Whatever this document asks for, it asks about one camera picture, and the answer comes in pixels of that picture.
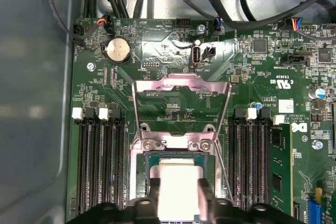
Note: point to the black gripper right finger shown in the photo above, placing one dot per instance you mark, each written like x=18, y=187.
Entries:
x=211, y=203

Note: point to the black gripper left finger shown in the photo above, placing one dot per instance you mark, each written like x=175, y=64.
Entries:
x=155, y=203

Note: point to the silver CPU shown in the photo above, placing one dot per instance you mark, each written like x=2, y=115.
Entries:
x=181, y=190

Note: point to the metal socket cover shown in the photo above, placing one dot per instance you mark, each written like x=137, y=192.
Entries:
x=181, y=81

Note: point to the CPU socket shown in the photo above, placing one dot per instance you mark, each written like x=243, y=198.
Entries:
x=137, y=171

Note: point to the thin metal locking lever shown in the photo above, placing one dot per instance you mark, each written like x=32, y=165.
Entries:
x=225, y=171

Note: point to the black RAM slot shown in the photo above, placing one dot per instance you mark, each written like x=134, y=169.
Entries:
x=261, y=161
x=233, y=161
x=96, y=161
x=84, y=161
x=107, y=161
x=119, y=161
x=246, y=161

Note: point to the green RAM stick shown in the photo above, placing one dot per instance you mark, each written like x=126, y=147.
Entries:
x=281, y=155

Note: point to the black expansion slot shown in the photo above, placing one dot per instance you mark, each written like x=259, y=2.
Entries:
x=296, y=212

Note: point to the blue expansion slot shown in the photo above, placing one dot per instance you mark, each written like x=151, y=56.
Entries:
x=315, y=212

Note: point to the green motherboard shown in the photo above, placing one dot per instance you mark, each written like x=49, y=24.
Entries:
x=249, y=87

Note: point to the metal USB port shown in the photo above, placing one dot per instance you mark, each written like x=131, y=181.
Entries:
x=196, y=56

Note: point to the round coin battery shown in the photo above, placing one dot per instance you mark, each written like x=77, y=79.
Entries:
x=119, y=51

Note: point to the black PC case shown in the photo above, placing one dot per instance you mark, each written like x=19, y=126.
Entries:
x=31, y=77

